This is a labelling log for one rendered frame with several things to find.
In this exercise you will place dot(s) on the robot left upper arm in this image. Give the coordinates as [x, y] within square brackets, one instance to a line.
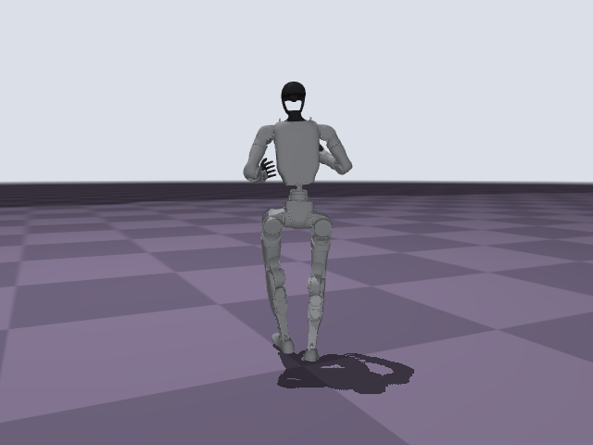
[263, 138]

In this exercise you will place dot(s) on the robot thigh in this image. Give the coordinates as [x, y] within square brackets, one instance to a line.
[320, 239]
[271, 230]

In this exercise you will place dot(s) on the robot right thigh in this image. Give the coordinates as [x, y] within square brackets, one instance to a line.
[320, 239]

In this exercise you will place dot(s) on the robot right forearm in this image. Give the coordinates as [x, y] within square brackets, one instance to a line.
[327, 159]

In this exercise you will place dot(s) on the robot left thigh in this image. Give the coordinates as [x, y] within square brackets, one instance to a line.
[271, 230]

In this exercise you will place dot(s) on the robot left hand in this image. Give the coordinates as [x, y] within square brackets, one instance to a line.
[263, 166]

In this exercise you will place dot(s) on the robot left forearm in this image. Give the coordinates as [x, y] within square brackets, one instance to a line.
[261, 179]

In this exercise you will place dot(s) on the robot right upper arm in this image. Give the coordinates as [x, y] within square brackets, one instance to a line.
[328, 134]

